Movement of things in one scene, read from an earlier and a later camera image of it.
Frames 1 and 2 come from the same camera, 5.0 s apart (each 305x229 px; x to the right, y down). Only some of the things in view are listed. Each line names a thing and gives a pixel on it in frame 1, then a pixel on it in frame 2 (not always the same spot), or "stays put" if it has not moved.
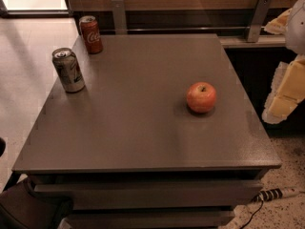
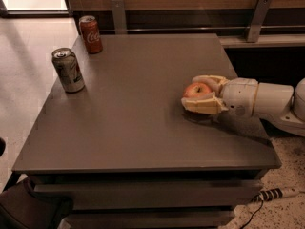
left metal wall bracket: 120,18 stays put
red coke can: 91,31 stays put
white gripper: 297,28 -> 238,96
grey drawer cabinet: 127,152 stays put
